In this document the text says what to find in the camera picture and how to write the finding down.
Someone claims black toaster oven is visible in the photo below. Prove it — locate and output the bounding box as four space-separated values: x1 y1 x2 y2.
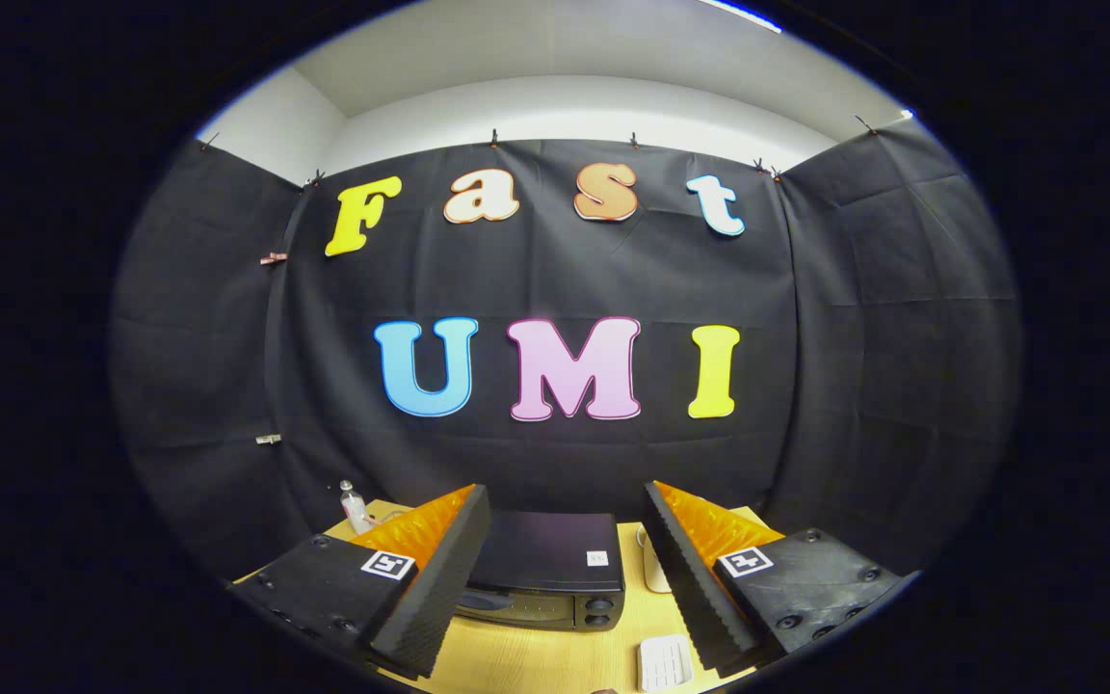
454 509 627 633

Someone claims white ribbed tray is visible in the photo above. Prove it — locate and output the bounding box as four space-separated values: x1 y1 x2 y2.
638 633 696 694

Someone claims clear plastic bottle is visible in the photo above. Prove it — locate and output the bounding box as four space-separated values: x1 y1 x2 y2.
339 479 374 537

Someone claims black backdrop cloth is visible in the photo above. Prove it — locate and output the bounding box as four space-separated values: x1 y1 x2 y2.
112 116 1023 581

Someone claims white bread toaster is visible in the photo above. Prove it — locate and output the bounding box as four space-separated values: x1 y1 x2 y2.
636 523 674 595

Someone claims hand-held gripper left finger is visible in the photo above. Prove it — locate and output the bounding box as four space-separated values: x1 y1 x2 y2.
227 484 493 680

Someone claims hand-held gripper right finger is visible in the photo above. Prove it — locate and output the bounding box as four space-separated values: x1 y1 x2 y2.
642 480 923 677

